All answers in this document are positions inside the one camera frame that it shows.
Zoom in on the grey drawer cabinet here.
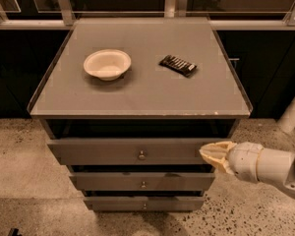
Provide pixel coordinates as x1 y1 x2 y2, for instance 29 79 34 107
29 20 252 198

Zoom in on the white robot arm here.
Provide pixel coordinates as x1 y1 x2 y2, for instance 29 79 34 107
200 142 295 200

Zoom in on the white paper bowl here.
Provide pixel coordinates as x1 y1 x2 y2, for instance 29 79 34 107
84 49 132 81

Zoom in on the grey bottom drawer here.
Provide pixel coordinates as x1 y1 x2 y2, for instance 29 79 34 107
84 196 205 211

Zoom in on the white cylindrical post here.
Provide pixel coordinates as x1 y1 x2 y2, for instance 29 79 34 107
277 97 295 133

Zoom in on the grey drawer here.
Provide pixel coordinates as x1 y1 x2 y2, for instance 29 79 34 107
47 138 226 165
70 172 214 192
84 196 205 211

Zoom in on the grey middle drawer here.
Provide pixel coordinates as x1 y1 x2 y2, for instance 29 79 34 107
70 172 214 192

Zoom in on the grey top drawer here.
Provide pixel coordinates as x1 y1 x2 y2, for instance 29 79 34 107
47 138 226 165

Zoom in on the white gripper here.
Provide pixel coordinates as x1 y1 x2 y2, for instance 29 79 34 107
200 141 264 183

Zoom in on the black snack bar wrapper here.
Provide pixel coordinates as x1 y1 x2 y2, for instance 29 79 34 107
159 55 197 77

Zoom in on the metal window railing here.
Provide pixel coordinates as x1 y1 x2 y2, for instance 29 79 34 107
0 0 295 30

